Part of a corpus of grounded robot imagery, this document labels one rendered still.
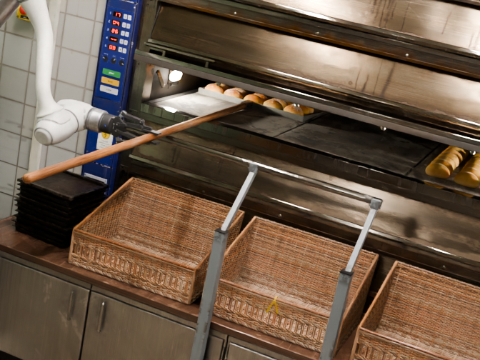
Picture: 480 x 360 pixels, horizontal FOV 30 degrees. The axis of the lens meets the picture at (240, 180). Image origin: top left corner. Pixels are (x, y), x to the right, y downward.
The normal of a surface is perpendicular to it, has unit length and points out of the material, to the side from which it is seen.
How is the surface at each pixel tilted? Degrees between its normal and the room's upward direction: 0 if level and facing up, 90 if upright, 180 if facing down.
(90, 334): 90
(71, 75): 90
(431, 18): 70
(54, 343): 90
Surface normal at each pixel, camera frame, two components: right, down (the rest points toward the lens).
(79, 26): -0.38, 0.19
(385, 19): -0.29, -0.14
